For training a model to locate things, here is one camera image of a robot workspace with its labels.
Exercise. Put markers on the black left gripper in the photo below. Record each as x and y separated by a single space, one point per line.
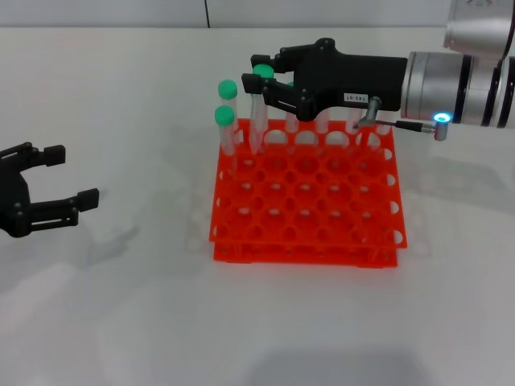
14 201

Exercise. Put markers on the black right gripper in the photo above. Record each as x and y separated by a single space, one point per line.
346 78

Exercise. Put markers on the clear green-capped test tube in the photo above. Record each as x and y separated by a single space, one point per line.
291 124
323 122
383 134
354 118
227 89
224 116
257 120

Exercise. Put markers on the orange test tube rack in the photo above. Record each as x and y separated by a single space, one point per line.
306 201

